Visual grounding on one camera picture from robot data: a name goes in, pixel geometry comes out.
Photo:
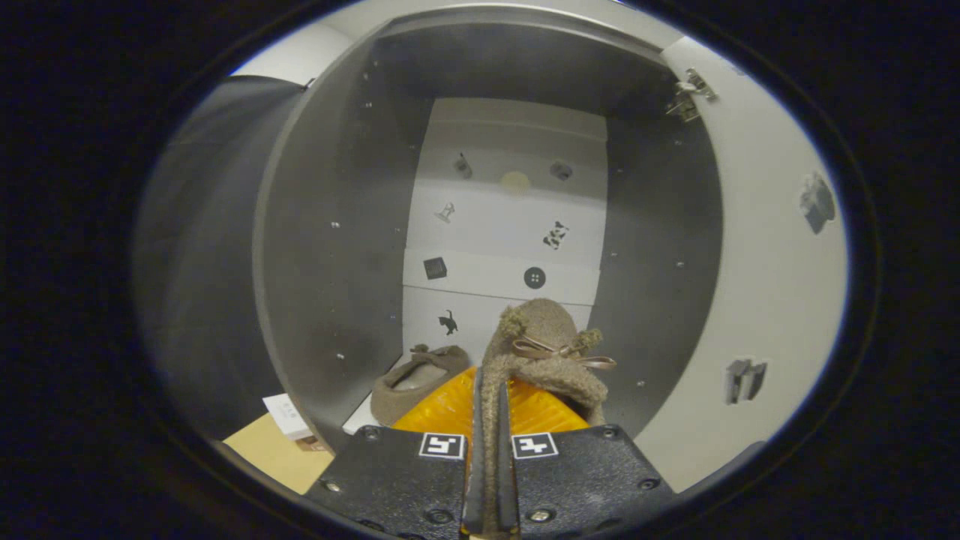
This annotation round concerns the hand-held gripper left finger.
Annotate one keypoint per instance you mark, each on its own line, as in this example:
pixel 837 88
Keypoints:
pixel 474 487

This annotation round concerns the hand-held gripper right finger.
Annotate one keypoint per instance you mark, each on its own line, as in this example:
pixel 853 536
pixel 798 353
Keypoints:
pixel 508 487

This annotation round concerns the brown fuzzy slipper shoe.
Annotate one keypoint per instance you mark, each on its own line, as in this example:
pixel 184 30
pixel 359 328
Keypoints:
pixel 420 382
pixel 544 322

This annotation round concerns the grey shoe cabinet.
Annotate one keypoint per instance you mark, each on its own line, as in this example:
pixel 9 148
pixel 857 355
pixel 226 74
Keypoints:
pixel 330 262

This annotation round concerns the beige shoe cabinet door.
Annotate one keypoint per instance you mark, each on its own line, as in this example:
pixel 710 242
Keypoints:
pixel 757 285

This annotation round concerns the metal door hinge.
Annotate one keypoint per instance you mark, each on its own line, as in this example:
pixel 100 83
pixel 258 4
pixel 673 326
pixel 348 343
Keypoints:
pixel 688 94

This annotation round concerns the small white printed box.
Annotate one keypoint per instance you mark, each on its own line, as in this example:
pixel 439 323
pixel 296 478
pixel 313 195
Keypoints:
pixel 287 416

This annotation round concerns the black backdrop cloth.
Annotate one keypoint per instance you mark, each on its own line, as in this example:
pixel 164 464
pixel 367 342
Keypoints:
pixel 202 262

